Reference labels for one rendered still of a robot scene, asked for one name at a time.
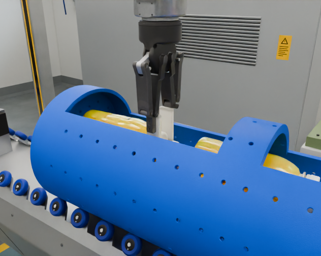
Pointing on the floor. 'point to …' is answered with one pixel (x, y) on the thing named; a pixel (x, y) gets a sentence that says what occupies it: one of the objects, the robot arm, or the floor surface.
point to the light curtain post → (38, 52)
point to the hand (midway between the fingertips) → (160, 127)
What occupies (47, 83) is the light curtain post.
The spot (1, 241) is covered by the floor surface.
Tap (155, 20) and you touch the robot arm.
